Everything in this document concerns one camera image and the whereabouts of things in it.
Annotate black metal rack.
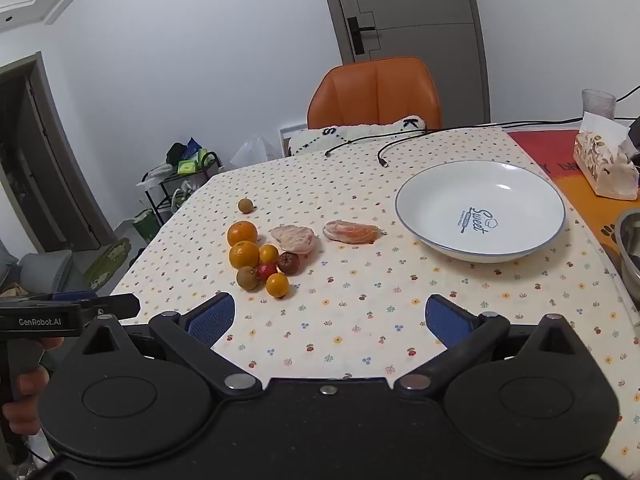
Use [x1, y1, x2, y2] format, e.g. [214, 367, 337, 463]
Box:
[137, 152, 223, 227]

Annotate red orange table mat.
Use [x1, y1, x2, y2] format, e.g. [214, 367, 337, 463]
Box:
[507, 129, 640, 281]

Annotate floral tablecloth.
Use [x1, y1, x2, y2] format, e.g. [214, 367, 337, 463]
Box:
[109, 127, 640, 478]

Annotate orange peeled pomelo segment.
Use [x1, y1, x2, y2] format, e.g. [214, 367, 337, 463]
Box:
[322, 220, 386, 244]

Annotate black door handle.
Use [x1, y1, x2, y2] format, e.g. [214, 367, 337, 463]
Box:
[347, 16, 377, 54]

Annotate dark open doorway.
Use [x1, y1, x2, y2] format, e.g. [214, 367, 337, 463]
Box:
[0, 52, 113, 256]

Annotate green packets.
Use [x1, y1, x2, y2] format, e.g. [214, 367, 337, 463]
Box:
[177, 149, 209, 175]

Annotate orange mandarin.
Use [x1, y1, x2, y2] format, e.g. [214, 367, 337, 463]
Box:
[227, 220, 259, 247]
[229, 241, 261, 270]

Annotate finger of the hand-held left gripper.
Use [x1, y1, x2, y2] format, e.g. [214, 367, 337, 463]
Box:
[50, 290, 99, 303]
[80, 293, 141, 321]

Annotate metal bowl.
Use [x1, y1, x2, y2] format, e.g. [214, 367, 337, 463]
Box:
[614, 207, 640, 306]

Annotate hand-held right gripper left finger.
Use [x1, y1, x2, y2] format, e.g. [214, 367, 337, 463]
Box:
[75, 292, 263, 398]

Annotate black cable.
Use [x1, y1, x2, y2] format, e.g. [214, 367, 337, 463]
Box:
[324, 118, 586, 157]
[377, 85, 640, 167]

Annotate grey sofa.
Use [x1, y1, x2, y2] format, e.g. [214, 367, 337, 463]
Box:
[17, 249, 73, 296]

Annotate green patterned bag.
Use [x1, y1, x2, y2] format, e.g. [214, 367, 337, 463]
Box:
[82, 237, 132, 293]

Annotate white cushion with black letters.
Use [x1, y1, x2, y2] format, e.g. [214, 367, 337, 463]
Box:
[287, 116, 428, 157]

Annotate orange leather chair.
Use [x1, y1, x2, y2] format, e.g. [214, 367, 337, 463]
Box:
[306, 56, 443, 131]

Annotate pale peeled pomelo segment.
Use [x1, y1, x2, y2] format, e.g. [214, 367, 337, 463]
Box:
[270, 225, 316, 253]

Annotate person's left hand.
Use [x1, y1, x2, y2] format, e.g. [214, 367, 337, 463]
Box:
[2, 337, 65, 436]

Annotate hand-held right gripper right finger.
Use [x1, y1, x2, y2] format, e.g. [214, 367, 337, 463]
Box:
[394, 294, 586, 398]

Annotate clear glass cup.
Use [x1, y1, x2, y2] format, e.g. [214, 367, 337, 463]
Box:
[581, 89, 617, 121]

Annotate white plate with blue rim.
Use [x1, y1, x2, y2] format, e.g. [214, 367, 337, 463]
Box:
[395, 160, 567, 264]

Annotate clear plastic bag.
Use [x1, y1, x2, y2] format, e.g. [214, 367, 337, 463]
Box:
[230, 135, 281, 168]

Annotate patterned tissue pack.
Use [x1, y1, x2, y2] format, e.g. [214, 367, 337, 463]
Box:
[573, 112, 640, 201]

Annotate grey door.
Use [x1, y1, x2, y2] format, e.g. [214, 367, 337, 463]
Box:
[327, 0, 492, 128]

